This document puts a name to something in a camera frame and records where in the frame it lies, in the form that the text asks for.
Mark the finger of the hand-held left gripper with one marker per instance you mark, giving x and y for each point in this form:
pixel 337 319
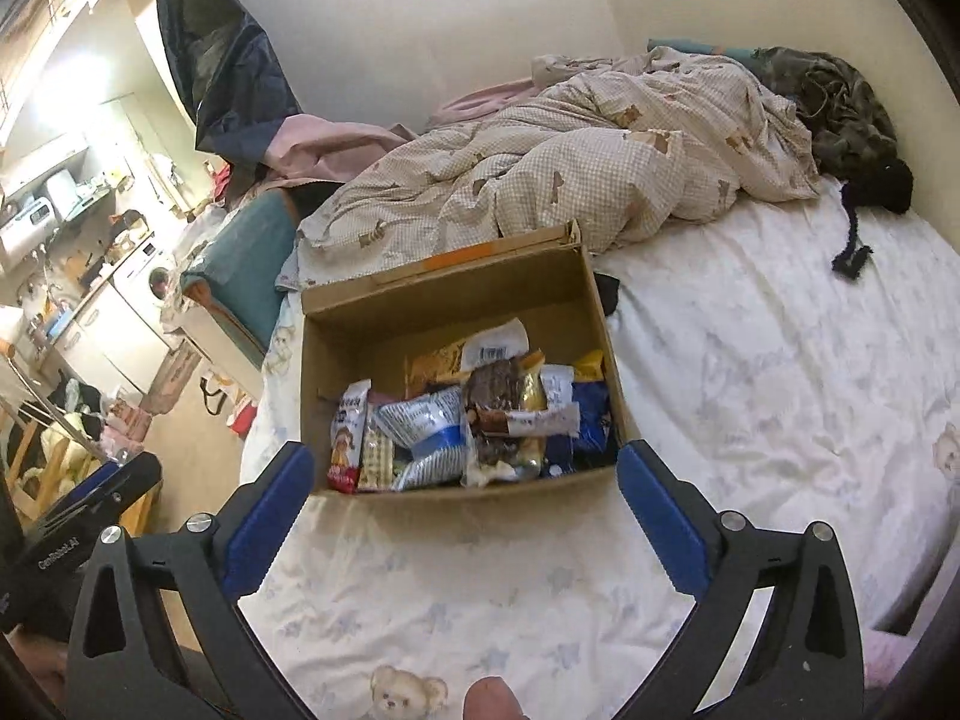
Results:
pixel 127 476

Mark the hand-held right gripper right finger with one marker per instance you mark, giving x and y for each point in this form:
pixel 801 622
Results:
pixel 667 517

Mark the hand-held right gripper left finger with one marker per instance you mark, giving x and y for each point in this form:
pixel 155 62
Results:
pixel 262 517

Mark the small red and white packet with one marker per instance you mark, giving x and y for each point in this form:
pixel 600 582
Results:
pixel 346 442

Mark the blue and yellow snack bag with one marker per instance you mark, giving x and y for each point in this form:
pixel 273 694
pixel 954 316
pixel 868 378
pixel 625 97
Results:
pixel 592 420

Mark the beige wafer packet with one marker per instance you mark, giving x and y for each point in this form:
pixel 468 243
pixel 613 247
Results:
pixel 377 457

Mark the small white snack packet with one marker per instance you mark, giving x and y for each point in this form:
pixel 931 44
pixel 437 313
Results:
pixel 556 386

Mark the clear white snack packet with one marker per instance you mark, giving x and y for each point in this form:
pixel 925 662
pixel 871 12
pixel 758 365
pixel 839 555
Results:
pixel 495 472

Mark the orange yellow snack packet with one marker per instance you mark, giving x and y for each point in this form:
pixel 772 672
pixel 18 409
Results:
pixel 534 390

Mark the white and blue snack bag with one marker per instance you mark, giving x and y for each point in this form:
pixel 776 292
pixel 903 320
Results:
pixel 424 427

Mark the dark brown white-labelled packet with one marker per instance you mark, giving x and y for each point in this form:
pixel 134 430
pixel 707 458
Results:
pixel 495 390

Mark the white barcode-labelled snack packet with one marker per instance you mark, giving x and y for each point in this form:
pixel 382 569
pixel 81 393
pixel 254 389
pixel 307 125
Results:
pixel 495 345

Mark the brown cardboard box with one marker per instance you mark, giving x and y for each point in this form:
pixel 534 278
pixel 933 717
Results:
pixel 450 292

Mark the wooden chair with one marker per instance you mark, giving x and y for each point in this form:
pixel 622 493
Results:
pixel 45 457

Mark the red bag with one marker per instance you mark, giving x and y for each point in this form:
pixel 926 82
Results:
pixel 244 416

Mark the white kitchen cabinet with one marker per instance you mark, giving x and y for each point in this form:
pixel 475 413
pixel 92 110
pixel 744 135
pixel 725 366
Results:
pixel 105 345

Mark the bed with white printed sheet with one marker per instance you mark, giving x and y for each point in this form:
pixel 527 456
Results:
pixel 750 405

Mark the white washing machine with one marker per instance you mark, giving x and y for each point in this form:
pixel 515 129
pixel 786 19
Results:
pixel 146 285

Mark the orange snack bag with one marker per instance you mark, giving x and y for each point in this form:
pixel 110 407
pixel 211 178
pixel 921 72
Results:
pixel 435 367

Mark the black sock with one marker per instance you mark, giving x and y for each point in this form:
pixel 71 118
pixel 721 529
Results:
pixel 607 294

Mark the teal pillow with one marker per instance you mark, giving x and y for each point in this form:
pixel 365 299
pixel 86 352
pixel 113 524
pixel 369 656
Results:
pixel 240 262
pixel 697 51

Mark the person's knee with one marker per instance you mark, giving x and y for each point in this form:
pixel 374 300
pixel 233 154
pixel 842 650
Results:
pixel 491 699

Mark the pink cloth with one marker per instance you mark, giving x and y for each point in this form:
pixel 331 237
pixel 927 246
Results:
pixel 892 664

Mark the checkered bear-print duvet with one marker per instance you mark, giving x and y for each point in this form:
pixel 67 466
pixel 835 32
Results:
pixel 585 157

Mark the pink blanket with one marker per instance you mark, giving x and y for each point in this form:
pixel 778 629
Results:
pixel 330 142

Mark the dark navy hanging jacket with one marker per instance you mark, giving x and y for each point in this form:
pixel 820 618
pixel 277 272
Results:
pixel 217 52

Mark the camouflage garment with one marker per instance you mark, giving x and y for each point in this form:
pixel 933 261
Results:
pixel 832 105

